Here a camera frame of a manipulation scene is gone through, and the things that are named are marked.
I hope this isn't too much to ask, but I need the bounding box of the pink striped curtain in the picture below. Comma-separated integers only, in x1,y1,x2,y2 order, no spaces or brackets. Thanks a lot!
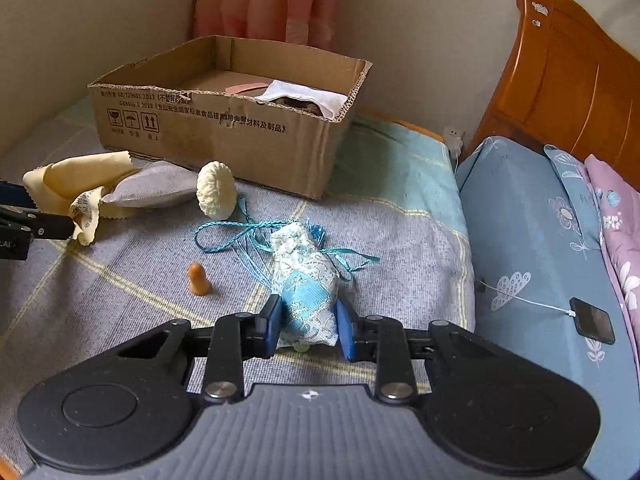
194,0,340,53

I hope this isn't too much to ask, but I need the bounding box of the black smartphone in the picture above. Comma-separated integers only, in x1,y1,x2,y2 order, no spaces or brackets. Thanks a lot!
570,297,616,345

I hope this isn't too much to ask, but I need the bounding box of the white charging cable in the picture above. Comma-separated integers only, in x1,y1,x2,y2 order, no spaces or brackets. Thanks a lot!
477,280,576,317

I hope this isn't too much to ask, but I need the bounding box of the grey fabric pouch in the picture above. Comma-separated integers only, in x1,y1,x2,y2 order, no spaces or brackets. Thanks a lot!
102,161,201,209

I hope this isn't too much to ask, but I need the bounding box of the wooden headboard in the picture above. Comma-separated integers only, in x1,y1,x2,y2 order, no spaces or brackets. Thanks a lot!
462,0,640,191

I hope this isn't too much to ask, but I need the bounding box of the wooden bed frame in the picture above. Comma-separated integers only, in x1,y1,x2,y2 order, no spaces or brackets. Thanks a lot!
359,109,447,142

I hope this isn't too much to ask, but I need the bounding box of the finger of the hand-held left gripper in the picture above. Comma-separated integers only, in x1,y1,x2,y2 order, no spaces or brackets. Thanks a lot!
0,205,76,241
0,182,37,210

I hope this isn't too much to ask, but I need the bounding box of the cream microfibre cloth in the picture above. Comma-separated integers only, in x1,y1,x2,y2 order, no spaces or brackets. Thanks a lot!
22,151,137,247

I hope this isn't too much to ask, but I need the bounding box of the brown hair scrunchie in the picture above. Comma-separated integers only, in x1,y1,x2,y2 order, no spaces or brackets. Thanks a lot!
272,95,326,114

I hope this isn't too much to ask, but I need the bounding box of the white cloth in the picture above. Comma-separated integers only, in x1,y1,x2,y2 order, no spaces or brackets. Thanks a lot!
255,79,348,120

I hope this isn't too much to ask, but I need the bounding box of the pink nail file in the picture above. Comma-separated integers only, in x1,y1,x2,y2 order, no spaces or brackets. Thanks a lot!
225,82,271,96

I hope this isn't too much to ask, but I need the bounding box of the orange foam earplug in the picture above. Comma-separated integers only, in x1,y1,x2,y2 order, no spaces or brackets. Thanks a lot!
187,263,213,297

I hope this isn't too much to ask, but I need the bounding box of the brown cardboard box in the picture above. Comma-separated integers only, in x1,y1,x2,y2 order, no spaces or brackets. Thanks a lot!
87,35,373,200

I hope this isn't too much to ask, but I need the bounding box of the white wall charger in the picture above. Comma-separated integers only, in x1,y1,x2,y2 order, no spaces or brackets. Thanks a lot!
442,126,466,157

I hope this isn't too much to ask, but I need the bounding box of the blue floral pillow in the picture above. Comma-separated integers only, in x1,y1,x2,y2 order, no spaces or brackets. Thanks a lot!
544,144,608,241
455,136,640,480

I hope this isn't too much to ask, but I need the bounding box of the blue embroidered sachet with tassel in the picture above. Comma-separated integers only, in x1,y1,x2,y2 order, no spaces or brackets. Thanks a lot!
194,217,381,351

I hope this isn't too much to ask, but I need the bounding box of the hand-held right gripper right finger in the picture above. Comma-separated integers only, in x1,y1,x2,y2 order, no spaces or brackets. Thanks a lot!
336,299,501,404

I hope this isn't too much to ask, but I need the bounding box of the cream crochet flower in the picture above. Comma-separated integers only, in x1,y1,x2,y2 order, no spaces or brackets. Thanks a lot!
196,161,238,220

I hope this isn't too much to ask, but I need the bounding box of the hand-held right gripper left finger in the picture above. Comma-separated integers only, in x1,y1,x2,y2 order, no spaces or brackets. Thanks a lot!
115,294,283,405

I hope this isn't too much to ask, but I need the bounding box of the checked grey blanket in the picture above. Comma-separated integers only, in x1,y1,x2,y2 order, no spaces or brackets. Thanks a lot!
0,95,476,480

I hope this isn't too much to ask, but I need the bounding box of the pink floral pillow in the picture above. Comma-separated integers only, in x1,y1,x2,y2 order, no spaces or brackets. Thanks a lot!
584,154,640,331

